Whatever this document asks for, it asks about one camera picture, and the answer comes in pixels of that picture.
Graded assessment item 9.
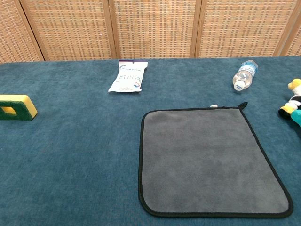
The grey green microfibre cloth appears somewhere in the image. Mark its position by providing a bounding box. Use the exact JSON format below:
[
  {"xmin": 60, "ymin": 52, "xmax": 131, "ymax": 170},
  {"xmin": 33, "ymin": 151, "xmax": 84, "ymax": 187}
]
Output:
[{"xmin": 138, "ymin": 102, "xmax": 294, "ymax": 218}]

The white snack packet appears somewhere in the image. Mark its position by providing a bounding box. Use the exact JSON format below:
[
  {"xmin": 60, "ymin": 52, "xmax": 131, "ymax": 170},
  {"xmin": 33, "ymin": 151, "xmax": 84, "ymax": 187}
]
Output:
[{"xmin": 108, "ymin": 59, "xmax": 149, "ymax": 93}]

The woven wooden folding screen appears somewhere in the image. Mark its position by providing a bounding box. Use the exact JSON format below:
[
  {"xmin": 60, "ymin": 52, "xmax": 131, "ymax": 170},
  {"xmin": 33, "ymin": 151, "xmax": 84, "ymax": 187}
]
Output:
[{"xmin": 0, "ymin": 0, "xmax": 301, "ymax": 63}]

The blue table cloth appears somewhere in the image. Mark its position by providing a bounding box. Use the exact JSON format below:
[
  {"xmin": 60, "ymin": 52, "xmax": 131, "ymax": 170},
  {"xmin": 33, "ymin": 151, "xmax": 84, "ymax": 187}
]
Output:
[{"xmin": 0, "ymin": 56, "xmax": 301, "ymax": 226}]

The clear plastic water bottle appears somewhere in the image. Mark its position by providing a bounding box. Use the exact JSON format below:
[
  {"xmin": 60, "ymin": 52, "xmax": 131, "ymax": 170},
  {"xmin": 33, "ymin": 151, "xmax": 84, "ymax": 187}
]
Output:
[{"xmin": 232, "ymin": 59, "xmax": 259, "ymax": 91}]

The yellow and green sponge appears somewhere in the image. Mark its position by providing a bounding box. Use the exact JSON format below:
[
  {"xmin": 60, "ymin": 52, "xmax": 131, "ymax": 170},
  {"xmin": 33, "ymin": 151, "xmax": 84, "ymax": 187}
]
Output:
[{"xmin": 0, "ymin": 94, "xmax": 38, "ymax": 121}]

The black and white plush doll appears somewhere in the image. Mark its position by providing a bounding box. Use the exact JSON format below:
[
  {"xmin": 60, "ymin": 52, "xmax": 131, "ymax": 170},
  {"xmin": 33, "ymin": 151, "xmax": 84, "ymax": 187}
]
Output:
[{"xmin": 278, "ymin": 79, "xmax": 301, "ymax": 121}]

